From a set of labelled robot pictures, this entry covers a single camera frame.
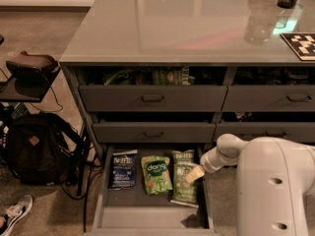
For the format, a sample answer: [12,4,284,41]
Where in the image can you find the black device on side table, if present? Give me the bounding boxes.
[6,51,58,84]

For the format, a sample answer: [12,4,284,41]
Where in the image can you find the green Dang chip bag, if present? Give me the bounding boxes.
[141,155,172,195]

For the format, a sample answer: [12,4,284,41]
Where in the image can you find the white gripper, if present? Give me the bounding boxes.
[185,147,226,184]

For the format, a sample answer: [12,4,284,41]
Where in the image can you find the grey drawer cabinet with counter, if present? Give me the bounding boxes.
[61,0,315,158]

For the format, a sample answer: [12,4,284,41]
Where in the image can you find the green chip bags in top drawer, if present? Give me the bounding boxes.
[103,66,195,86]

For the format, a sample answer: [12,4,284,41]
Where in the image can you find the grey white sneaker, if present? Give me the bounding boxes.
[0,195,33,236]

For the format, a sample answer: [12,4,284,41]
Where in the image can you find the black side table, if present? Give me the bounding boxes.
[0,68,60,102]

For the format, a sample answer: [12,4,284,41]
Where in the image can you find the open bottom left drawer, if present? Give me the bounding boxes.
[85,144,220,236]

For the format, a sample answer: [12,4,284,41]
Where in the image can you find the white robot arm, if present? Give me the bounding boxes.
[186,134,315,236]

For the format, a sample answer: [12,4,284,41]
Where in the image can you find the grey drawer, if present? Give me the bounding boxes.
[222,85,315,112]
[214,122,315,144]
[79,85,227,112]
[93,122,216,144]

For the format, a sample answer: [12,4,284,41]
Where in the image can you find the middle left grey drawer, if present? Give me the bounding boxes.
[93,122,216,144]

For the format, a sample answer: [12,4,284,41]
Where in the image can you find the blue Kettle chip bag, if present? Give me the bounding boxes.
[108,150,138,190]

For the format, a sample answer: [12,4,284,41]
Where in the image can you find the top right grey drawer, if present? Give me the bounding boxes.
[222,85,315,112]

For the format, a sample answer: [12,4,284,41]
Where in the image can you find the black backpack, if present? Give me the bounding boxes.
[5,112,82,185]

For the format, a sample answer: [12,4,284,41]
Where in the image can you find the top left grey drawer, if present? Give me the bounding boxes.
[79,85,227,112]

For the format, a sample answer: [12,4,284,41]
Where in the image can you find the rear green Kettle chip bag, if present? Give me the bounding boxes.
[172,149,194,164]

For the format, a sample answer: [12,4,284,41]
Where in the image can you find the black white fiducial marker board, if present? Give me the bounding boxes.
[281,32,315,61]

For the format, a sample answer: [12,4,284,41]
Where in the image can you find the middle right grey drawer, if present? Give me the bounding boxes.
[214,122,315,144]

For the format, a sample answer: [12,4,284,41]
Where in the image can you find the green jalapeno Kettle chip bag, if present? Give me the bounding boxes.
[170,162,199,207]

